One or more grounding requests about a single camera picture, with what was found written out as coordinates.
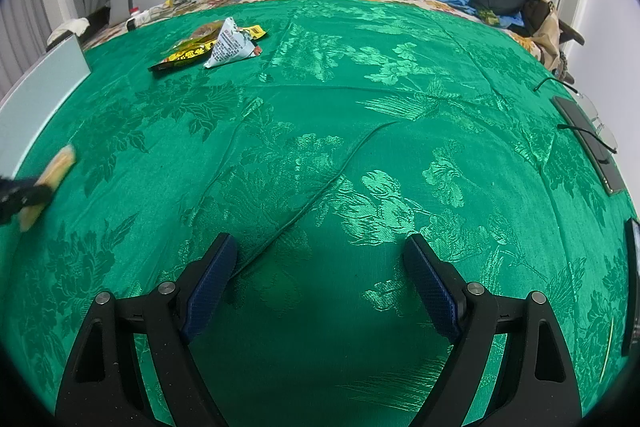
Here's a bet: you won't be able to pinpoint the white cardboard box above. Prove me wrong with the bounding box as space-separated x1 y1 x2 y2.
0 34 90 176

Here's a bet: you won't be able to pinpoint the beige patterned garment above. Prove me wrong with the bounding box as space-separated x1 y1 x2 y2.
510 0 585 80

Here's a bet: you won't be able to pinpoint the blue cloth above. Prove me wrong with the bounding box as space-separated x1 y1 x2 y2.
437 0 524 28

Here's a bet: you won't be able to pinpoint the black flat panel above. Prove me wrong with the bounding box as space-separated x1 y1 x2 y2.
622 218 640 357

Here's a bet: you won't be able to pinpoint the white cloth bundle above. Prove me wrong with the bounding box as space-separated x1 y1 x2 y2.
47 17 90 46

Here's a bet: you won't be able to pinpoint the black bag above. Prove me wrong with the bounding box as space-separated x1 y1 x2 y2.
470 0 551 37

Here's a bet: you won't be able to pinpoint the white triangular snack pack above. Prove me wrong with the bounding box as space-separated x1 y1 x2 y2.
204 17 266 69

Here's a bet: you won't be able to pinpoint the green patterned cloth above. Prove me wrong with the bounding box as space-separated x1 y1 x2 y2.
1 0 634 426

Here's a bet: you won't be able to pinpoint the black flat device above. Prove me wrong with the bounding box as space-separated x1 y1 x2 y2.
552 96 626 195

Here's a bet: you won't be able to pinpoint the black cable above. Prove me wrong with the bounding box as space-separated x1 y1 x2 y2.
531 76 618 154

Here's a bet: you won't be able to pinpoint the yellow black snack pack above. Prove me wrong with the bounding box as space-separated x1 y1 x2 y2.
148 19 267 73

